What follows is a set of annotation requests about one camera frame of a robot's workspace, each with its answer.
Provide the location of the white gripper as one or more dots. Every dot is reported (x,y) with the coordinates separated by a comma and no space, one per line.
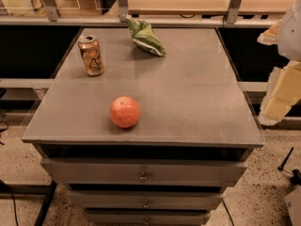
(291,37)

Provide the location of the red apple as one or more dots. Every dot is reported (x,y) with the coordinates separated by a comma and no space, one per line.
(125,112)

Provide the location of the orange soda can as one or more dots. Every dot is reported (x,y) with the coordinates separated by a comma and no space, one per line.
(91,55)

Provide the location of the grey drawer cabinet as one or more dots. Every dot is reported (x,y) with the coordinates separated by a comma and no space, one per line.
(192,108)

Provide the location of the white box right floor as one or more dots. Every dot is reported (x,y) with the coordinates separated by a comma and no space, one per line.
(293,203)

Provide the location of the green chip bag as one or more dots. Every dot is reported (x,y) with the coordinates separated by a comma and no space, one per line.
(144,37)

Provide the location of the top drawer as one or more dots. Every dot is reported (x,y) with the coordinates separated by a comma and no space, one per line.
(143,172)

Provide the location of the drawer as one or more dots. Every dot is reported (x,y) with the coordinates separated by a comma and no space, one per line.
(143,172)
(146,218)
(145,200)

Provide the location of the middle drawer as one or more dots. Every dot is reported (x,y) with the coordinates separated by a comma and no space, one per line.
(145,200)

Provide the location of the bottom drawer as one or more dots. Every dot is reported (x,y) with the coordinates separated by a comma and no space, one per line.
(146,218)

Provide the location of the metal railing frame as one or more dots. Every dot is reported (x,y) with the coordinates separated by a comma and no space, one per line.
(160,13)

